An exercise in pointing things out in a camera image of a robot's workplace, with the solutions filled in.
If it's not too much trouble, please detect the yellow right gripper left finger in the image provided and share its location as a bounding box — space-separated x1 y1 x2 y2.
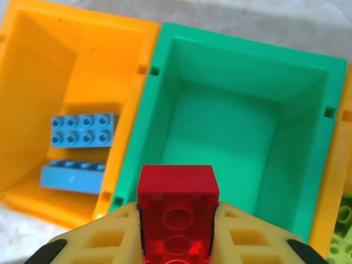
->
27 202 144 264

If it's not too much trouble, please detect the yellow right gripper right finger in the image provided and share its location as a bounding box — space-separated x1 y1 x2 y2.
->
208 201 331 264

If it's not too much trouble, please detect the blue lego brick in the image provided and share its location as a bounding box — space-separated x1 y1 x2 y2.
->
39 158 108 195
50 112 120 150

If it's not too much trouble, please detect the red lego brick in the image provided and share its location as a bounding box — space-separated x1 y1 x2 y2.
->
136 164 221 264

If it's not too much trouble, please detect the small green lego brick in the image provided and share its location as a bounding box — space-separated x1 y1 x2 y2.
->
326 230 352 264
336 191 352 229

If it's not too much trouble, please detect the green plastic bin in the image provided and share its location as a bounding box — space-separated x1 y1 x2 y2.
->
109 22 348 246

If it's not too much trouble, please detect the orange plastic bin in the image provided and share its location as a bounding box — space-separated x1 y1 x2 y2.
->
324 62 352 195
0 0 161 230

